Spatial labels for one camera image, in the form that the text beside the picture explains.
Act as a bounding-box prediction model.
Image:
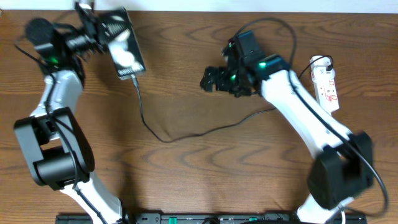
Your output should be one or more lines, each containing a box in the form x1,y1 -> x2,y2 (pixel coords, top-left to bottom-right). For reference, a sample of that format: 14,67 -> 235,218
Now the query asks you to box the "black flip smartphone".
107,12 -> 146,80

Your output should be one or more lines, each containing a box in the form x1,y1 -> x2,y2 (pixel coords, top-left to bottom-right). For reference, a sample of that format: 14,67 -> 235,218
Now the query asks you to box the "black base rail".
55,213 -> 368,224

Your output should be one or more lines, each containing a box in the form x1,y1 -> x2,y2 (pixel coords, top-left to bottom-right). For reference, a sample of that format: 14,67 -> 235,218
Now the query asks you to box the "black USB charging cable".
130,55 -> 335,144

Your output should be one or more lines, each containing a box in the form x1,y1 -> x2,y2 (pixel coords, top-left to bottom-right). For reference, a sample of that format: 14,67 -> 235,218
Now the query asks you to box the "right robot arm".
200,31 -> 374,223

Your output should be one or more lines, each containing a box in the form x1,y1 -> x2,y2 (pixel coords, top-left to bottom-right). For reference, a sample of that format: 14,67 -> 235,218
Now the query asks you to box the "white USB wall charger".
310,55 -> 335,80

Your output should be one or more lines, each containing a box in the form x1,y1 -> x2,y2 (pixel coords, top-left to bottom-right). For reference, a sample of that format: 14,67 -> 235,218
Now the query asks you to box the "white power strip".
311,67 -> 340,114

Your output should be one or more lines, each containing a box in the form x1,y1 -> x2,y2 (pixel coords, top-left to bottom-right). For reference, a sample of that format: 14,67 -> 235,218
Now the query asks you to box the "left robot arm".
14,1 -> 134,223

